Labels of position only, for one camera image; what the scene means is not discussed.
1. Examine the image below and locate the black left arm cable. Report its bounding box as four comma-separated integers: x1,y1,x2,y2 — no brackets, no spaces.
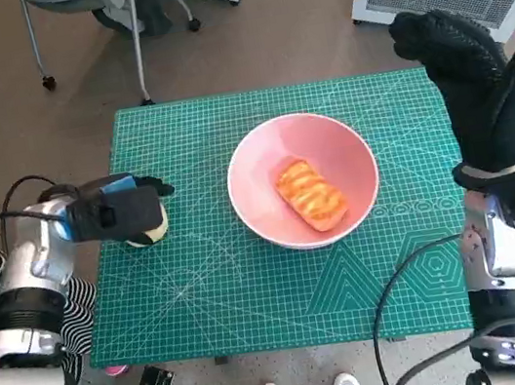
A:
0,166,103,316

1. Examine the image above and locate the round toy bread bun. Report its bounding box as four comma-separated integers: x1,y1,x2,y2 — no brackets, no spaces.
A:
121,205,174,250

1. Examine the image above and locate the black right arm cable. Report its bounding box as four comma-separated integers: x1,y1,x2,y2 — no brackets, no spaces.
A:
356,231,489,385

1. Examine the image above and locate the grey chair with casters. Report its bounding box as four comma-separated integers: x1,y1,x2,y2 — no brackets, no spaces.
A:
20,0,216,124

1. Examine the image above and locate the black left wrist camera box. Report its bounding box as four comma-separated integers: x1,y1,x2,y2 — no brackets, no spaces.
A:
62,182,167,249

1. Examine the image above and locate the pink bowl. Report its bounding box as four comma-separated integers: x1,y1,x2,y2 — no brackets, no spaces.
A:
217,101,390,261

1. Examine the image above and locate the pink shoe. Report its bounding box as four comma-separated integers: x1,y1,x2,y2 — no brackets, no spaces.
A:
104,363,132,379

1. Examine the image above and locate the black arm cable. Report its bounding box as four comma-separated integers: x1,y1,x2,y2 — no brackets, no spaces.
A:
0,166,103,316
356,231,489,385

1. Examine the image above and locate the green cutting mat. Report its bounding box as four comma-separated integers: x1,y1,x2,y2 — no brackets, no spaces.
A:
50,55,489,385

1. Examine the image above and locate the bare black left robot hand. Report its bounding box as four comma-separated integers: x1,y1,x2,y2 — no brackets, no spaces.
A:
96,166,185,252

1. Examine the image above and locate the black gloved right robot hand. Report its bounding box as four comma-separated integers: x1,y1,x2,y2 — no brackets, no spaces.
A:
384,0,515,187

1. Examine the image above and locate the oblong toy bread loaf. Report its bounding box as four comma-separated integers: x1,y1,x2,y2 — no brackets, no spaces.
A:
270,149,353,240

